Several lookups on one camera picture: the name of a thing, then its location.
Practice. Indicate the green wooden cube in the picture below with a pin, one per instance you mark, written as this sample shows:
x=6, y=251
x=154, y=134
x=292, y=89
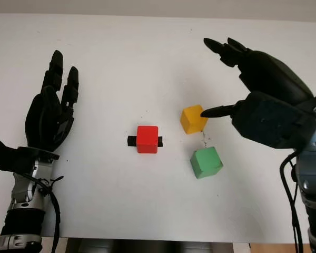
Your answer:
x=205, y=162

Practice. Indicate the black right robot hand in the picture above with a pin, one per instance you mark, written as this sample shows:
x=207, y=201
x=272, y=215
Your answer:
x=271, y=76

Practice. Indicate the black tape strip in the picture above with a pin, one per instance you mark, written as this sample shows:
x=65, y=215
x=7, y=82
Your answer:
x=131, y=141

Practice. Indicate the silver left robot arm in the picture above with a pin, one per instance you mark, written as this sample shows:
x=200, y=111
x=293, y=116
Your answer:
x=23, y=210

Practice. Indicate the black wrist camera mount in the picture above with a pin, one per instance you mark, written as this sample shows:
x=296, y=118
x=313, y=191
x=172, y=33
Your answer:
x=8, y=158
x=274, y=121

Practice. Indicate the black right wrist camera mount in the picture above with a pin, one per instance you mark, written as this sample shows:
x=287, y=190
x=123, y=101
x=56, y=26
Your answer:
x=274, y=121

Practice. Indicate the red wooden cube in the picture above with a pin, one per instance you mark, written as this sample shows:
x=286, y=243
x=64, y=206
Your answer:
x=147, y=139

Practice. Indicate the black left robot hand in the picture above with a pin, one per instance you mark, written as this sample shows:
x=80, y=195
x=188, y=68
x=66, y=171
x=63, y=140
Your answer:
x=47, y=118

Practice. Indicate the dark grey robot torso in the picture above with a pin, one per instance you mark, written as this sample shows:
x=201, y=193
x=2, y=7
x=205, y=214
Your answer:
x=147, y=246

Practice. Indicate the yellow wooden cube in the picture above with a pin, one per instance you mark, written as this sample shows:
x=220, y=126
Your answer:
x=192, y=118

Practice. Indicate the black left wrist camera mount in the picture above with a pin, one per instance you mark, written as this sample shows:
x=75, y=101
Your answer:
x=8, y=158

